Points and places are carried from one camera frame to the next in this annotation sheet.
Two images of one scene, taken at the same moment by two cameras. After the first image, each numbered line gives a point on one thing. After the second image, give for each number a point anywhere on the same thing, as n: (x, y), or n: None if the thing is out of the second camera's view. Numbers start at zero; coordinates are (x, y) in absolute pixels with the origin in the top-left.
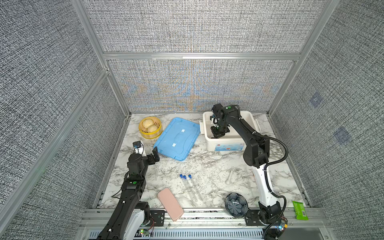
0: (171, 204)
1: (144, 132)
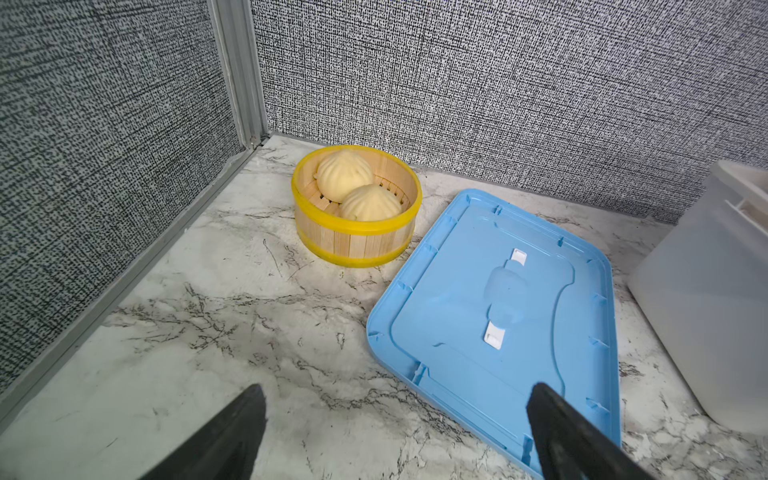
0: None
1: (324, 236)
